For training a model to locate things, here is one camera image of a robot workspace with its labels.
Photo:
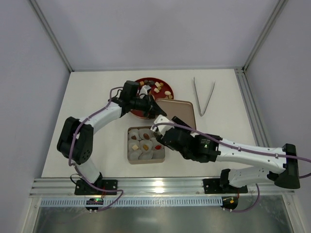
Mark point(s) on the white paper cup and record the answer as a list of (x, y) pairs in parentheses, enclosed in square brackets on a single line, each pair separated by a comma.
[(144, 130), (146, 156), (155, 143), (131, 143), (159, 154), (134, 155), (133, 132), (148, 143)]

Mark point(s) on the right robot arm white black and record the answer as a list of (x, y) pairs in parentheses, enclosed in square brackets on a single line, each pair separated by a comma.
[(276, 165)]

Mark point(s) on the left round mount black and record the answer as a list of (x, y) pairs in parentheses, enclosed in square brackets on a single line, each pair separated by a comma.
[(94, 204)]

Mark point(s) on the aluminium frame post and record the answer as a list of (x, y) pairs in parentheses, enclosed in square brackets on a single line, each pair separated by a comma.
[(51, 35), (268, 26)]

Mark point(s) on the white paper cup top left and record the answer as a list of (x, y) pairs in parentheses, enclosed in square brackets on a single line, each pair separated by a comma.
[(133, 132)]

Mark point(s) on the round mount black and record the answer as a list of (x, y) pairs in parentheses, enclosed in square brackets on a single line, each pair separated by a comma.
[(94, 204), (229, 203)]

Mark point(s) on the aluminium rail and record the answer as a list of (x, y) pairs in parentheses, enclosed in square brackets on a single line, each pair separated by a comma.
[(260, 134), (138, 187)]

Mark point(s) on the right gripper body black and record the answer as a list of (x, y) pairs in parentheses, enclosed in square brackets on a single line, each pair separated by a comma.
[(164, 138)]

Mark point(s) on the metal tongs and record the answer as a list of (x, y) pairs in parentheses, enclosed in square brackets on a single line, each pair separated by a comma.
[(202, 96)]

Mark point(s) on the white paper cup centre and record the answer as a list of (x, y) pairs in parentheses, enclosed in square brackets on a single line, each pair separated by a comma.
[(148, 143)]

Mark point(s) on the white paper cup middle left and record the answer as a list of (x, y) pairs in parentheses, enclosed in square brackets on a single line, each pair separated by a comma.
[(131, 143)]

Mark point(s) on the aluminium frame post left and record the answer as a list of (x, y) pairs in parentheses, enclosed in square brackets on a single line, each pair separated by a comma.
[(51, 35)]

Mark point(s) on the perforated cable duct strip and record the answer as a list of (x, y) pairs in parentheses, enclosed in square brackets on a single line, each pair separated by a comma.
[(136, 202)]

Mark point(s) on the round red tray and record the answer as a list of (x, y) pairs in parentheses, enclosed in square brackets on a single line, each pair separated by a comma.
[(158, 89)]

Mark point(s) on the white paper cup top middle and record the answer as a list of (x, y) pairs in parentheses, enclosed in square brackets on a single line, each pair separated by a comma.
[(144, 130)]

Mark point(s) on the right round mount black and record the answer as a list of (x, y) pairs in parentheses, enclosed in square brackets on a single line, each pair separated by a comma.
[(229, 203)]

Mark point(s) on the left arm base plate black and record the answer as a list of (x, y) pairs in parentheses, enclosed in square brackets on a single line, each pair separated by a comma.
[(104, 187)]

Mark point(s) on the gold square tin box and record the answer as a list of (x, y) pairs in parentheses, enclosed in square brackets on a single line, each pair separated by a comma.
[(140, 162)]

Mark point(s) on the white paper cup middle right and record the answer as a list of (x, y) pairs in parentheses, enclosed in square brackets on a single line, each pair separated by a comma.
[(155, 143)]

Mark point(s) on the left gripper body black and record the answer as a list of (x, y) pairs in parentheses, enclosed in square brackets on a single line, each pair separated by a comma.
[(149, 106)]

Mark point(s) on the gold tin lid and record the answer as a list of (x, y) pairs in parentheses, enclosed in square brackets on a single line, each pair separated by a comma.
[(182, 109)]

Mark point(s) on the white paper cup bottom middle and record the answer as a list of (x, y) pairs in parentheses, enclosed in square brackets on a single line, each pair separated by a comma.
[(146, 156)]

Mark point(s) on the white paper cup bottom left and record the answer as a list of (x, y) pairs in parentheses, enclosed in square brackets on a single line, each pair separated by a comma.
[(134, 155)]

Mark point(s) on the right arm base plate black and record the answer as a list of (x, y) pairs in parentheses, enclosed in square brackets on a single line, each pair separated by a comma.
[(213, 185)]

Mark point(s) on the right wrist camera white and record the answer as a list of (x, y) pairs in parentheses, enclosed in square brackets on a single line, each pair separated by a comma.
[(161, 124)]

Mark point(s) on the aluminium rail front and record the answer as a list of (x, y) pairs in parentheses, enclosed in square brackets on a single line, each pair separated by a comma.
[(138, 187)]

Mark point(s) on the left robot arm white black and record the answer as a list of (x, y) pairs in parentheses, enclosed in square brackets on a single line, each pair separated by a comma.
[(76, 139)]

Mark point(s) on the aluminium rail right side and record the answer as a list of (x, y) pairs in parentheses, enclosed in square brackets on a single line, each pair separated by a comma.
[(260, 134)]

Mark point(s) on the white paper cup bottom right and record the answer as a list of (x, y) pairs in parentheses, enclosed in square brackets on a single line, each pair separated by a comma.
[(159, 154)]

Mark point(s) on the aluminium frame post right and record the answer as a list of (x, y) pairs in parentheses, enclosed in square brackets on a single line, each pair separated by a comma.
[(268, 26)]

